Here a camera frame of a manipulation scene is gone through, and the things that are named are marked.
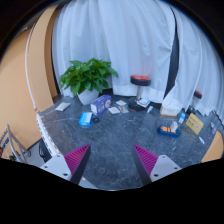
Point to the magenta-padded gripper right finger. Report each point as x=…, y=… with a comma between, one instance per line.
x=161, y=166

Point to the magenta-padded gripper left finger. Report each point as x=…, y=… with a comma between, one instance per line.
x=61, y=165

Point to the blue power strip orange sockets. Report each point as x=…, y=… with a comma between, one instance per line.
x=163, y=131

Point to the small blue box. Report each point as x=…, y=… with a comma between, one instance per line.
x=85, y=119

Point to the grey metal rack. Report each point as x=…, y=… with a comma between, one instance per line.
x=13, y=143

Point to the yellow tea box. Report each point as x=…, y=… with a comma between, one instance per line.
x=194, y=124

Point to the orange wooden board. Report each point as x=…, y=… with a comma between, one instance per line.
x=215, y=150

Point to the small black round object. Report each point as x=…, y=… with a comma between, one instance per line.
x=96, y=119

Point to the white tube with teal cap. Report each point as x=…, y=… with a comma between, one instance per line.
x=150, y=109

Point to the white flat packet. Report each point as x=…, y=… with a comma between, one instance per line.
x=62, y=106

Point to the flat white and blue box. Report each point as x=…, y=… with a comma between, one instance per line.
x=143, y=102

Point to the orange blister pack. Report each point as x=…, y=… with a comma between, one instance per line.
x=123, y=109

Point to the purple cardboard box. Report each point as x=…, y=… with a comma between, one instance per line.
x=100, y=105

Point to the small white sachet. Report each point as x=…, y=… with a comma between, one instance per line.
x=114, y=110

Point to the small white flat card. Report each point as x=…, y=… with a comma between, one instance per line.
x=121, y=102

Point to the black dumbbell with orange rim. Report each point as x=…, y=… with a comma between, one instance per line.
x=197, y=95
x=140, y=80

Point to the green potted plant white pot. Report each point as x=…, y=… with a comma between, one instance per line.
x=86, y=76

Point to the white curtain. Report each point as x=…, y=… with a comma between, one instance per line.
x=126, y=40
x=196, y=60

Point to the white slatted rail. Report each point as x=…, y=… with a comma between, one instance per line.
x=46, y=135

